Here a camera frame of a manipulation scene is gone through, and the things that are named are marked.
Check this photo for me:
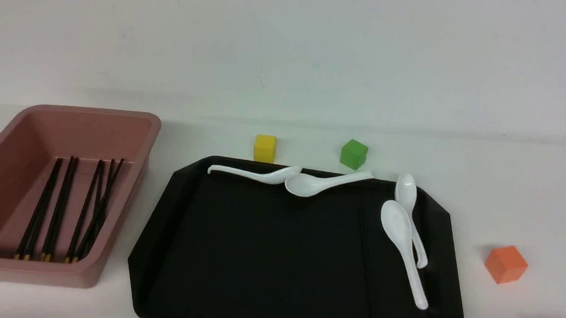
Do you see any white spoon far left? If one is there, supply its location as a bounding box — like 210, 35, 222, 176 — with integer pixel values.
207, 165, 303, 185

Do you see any white spoon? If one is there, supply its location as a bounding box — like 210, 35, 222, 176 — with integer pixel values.
207, 165, 303, 185
394, 173, 428, 270
380, 199, 429, 310
284, 171, 375, 197

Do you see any yellow cube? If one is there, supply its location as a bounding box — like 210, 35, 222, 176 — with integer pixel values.
253, 135, 277, 164

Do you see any white spoon top middle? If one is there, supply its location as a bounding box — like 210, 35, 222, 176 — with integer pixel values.
284, 171, 375, 197

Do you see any green cube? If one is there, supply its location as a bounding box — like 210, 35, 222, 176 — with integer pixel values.
339, 139, 369, 170

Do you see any black plastic tray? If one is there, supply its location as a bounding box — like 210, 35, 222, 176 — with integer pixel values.
128, 156, 464, 318

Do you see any white spoon right rear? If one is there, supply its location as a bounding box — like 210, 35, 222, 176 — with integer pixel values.
394, 173, 428, 270

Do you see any white spoon right front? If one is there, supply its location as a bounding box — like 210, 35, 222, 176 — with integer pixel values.
380, 199, 429, 310

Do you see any orange cube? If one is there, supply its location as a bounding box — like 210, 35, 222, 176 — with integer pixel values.
485, 245, 528, 284

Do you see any pink plastic bin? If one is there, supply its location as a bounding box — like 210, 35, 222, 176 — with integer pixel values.
0, 105, 161, 288

